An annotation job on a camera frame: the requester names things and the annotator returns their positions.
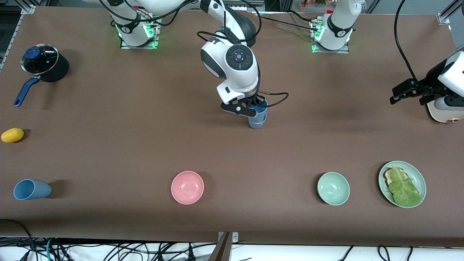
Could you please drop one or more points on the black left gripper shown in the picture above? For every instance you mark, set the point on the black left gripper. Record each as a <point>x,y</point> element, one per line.
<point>431,81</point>

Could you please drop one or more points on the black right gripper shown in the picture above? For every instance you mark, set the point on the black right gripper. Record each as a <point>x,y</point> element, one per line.
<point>259,100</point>

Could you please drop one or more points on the blue plastic cup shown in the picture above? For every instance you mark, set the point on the blue plastic cup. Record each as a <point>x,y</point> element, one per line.
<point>261,116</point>
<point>32,189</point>
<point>256,125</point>

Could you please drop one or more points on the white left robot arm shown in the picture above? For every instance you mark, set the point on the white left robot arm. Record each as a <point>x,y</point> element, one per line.
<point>339,29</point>

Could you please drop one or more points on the cream toaster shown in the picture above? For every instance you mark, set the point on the cream toaster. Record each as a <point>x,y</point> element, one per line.
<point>446,116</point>

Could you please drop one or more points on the toasted bread slice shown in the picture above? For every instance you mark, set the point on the toasted bread slice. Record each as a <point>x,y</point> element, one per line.
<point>388,177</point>

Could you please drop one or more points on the mint green plate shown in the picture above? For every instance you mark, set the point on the mint green plate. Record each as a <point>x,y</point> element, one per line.
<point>417,177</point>

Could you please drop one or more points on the green lettuce leaf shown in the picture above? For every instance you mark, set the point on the green lettuce leaf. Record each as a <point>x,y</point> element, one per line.
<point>404,188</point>

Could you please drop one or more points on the grey metal device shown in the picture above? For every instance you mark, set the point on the grey metal device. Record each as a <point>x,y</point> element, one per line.
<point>253,4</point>

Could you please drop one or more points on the pink bowl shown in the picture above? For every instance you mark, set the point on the pink bowl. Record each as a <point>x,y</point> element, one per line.
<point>187,187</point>

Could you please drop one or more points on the mint green bowl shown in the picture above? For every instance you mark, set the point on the mint green bowl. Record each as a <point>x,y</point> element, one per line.
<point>333,188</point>

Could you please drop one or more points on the brown table cover cloth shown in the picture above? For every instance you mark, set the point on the brown table cover cloth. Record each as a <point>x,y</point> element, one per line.
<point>145,108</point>

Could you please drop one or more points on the red green toy items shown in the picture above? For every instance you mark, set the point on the red green toy items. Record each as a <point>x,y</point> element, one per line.
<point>313,3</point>

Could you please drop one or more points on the glass lid blue knob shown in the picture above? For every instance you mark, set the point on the glass lid blue knob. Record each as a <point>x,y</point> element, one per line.
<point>40,59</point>

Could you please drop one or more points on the yellow lemon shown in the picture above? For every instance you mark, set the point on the yellow lemon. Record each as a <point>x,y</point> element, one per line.
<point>12,135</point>

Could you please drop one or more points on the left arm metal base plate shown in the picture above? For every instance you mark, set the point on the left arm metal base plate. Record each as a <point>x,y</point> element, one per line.
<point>340,51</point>

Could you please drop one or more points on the aluminium frame profile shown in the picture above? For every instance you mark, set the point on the aluminium frame profile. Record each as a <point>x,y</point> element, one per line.
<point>444,17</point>
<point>18,36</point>

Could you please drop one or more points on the small metal bracket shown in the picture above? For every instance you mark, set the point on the small metal bracket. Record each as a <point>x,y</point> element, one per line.
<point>235,237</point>

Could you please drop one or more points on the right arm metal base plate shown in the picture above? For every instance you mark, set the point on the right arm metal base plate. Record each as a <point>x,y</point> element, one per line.
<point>127,47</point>

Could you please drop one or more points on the dark camera stand pole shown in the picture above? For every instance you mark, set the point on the dark camera stand pole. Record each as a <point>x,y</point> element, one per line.
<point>221,252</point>

